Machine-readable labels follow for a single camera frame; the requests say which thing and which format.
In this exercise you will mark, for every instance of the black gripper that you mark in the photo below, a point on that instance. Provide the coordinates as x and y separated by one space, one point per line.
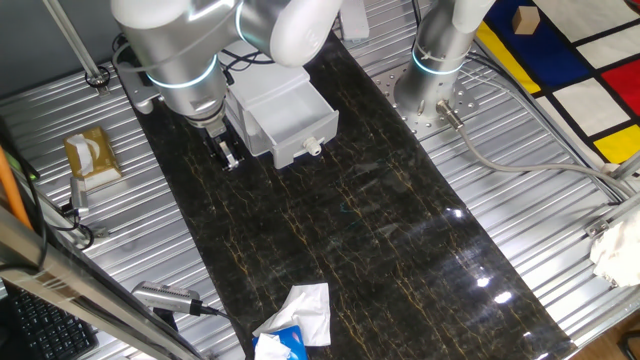
219 140

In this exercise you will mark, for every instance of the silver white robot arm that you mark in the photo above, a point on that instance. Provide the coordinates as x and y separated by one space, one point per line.
175 45

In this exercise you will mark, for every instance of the gold tissue box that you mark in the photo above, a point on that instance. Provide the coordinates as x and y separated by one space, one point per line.
102 155

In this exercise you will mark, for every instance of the black marble pattern mat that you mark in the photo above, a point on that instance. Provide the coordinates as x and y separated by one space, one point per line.
375 225

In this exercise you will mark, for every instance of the flat white tissue sheet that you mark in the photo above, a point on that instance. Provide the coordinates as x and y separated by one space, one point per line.
310 310

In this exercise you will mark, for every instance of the slanted aluminium pole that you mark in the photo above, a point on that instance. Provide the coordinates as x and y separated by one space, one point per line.
75 42

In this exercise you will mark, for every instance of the blue tissue pack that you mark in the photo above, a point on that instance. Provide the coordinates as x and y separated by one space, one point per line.
292 337

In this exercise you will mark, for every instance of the crumpled white tissue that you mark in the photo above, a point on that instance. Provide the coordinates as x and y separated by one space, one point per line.
270 347

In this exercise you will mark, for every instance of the orange pole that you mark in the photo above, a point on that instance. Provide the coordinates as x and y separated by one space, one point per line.
12 192

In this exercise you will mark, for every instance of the black keyboard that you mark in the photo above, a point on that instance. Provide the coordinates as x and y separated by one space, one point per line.
50 330

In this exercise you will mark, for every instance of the small wooden cube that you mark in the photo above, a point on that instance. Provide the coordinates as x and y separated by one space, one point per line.
525 20

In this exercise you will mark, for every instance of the colourful block pattern cloth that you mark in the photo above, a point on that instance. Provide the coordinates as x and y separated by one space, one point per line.
550 55

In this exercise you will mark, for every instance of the bunched white cloth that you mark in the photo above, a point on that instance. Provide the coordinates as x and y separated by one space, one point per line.
620 250

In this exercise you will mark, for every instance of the wrist camera with grey bracket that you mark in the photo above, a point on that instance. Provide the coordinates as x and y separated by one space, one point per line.
140 92

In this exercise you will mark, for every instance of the small grey camera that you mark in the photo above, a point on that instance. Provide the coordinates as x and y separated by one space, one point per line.
78 195

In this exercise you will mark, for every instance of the silver ribbed camera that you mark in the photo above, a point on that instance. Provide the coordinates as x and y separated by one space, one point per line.
165 297

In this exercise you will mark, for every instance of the aluminium frame bar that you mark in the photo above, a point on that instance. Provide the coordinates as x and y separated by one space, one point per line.
60 280

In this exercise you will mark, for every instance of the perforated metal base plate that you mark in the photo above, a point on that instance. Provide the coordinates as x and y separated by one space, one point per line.
462 100

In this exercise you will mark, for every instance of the aluminium frame profile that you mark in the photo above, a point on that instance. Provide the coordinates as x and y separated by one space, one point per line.
622 207

